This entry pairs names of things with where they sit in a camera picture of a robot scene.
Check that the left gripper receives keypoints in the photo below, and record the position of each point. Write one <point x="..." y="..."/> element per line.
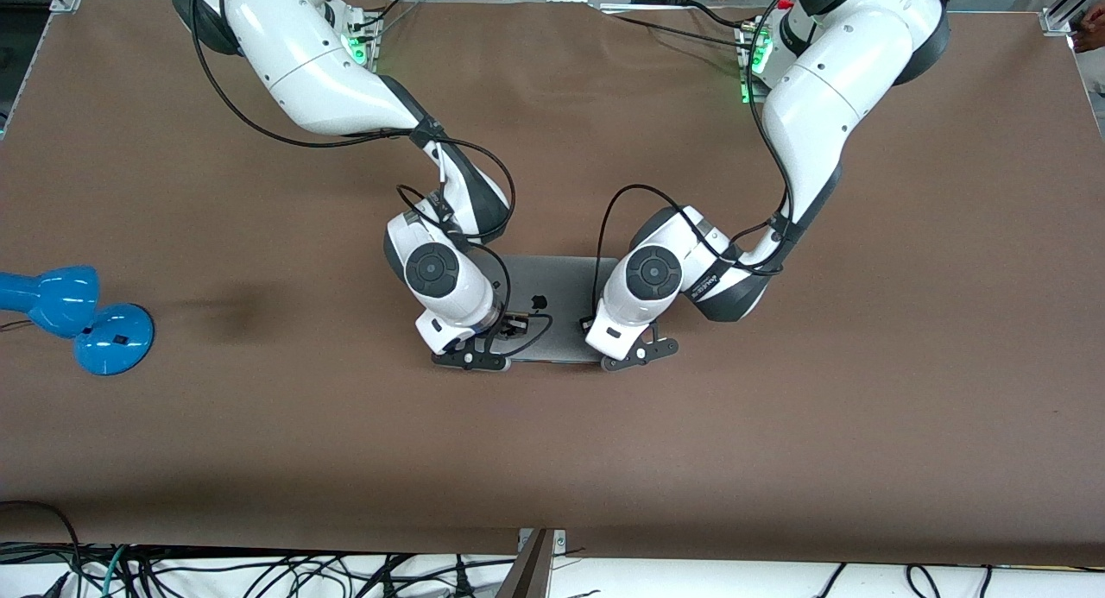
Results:
<point x="585" y="321"/>

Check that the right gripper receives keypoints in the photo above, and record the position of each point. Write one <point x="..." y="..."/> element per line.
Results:
<point x="513" y="324"/>

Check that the grey aluminium laptop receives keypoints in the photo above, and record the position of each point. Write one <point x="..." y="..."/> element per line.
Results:
<point x="570" y="322"/>

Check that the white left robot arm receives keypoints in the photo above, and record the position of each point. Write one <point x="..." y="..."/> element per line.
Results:
<point x="829" y="89"/>

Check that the blue desk lamp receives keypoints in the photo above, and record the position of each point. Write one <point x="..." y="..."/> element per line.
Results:
<point x="112" y="339"/>

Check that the grey metal post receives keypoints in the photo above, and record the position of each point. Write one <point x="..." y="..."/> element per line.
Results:
<point x="528" y="576"/>

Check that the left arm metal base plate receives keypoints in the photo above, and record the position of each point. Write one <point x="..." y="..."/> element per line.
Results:
<point x="742" y="84"/>

